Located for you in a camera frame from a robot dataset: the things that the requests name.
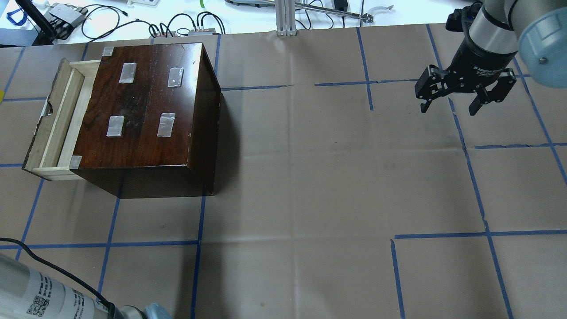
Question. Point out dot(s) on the light wooden drawer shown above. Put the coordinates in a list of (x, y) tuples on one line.
[(51, 150)]

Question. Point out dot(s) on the grey electronics box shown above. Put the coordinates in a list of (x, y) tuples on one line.
[(67, 13)]

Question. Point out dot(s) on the aluminium frame post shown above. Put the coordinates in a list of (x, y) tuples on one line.
[(285, 17)]

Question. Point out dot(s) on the brown paper table cover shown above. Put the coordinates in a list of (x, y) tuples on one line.
[(334, 196)]

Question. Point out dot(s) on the dark wooden drawer cabinet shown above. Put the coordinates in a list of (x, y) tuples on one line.
[(151, 126)]

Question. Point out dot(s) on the silver tripod stand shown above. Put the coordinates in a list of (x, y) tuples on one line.
[(365, 17)]

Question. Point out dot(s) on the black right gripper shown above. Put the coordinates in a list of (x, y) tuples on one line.
[(480, 62)]

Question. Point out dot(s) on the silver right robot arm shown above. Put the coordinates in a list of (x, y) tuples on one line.
[(494, 32)]

